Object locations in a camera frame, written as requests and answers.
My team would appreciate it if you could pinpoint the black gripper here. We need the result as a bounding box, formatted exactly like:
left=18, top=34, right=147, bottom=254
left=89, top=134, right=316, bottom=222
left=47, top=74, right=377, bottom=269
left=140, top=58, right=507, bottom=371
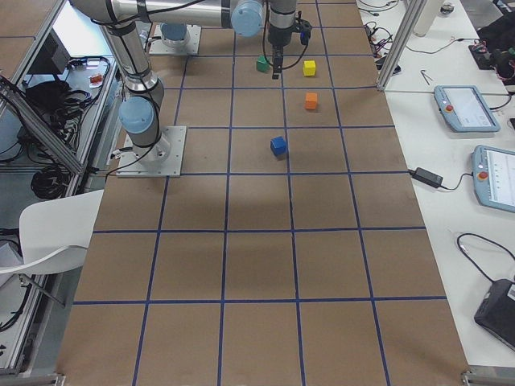
left=268, top=24, right=294, bottom=80

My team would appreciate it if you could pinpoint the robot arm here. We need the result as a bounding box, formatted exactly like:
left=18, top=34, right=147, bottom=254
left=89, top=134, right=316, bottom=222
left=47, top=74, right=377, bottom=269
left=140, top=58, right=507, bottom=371
left=160, top=23, right=190, bottom=47
left=74, top=1, right=300, bottom=177

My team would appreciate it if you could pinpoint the green wooden block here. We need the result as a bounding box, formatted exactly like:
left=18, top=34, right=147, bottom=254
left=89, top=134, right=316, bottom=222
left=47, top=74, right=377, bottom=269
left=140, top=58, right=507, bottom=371
left=255, top=55, right=270, bottom=73

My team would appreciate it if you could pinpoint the yellow wooden block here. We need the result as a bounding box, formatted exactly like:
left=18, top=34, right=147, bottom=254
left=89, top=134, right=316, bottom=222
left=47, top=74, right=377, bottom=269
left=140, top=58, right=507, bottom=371
left=303, top=60, right=317, bottom=77

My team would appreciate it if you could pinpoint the orange wooden block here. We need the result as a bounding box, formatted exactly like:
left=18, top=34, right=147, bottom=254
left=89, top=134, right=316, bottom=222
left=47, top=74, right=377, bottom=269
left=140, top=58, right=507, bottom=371
left=304, top=92, right=319, bottom=111

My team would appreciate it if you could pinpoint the blue wooden block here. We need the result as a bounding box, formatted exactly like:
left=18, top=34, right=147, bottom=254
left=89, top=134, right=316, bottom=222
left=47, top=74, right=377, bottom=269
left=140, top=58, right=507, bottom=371
left=270, top=136, right=287, bottom=157

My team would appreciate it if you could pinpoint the black power adapter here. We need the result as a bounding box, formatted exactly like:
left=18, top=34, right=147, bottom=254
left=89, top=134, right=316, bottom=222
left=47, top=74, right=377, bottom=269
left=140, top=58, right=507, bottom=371
left=408, top=167, right=443, bottom=188

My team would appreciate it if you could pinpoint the far teach pendant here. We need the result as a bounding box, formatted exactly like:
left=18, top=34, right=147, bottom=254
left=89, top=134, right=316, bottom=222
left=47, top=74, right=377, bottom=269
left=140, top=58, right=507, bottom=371
left=434, top=85, right=501, bottom=133

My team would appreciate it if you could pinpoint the teach pendant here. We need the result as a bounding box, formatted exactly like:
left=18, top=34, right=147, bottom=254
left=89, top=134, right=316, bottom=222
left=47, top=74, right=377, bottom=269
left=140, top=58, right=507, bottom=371
left=472, top=146, right=514, bottom=212
left=434, top=85, right=501, bottom=133

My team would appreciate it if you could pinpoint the near teach pendant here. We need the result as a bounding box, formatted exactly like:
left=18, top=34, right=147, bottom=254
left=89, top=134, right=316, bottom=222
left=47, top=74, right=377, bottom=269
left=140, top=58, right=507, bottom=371
left=472, top=146, right=514, bottom=212

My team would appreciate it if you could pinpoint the white chair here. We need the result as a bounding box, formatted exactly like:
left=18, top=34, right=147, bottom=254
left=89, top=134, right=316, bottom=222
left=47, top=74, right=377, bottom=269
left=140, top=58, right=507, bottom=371
left=1, top=190, right=104, bottom=275

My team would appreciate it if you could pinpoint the black laptop device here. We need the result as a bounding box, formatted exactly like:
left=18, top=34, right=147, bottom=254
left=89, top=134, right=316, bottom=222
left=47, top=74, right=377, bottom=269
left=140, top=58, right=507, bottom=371
left=474, top=279, right=514, bottom=350

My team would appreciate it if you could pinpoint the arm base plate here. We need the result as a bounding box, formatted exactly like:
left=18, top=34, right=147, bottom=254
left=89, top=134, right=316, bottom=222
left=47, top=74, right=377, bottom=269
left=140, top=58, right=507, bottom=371
left=116, top=125, right=187, bottom=178
left=149, top=25, right=201, bottom=56

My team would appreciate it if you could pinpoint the aluminium frame post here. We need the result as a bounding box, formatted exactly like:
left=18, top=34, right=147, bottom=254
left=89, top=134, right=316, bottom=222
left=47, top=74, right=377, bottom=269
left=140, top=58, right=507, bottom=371
left=377, top=0, right=426, bottom=91

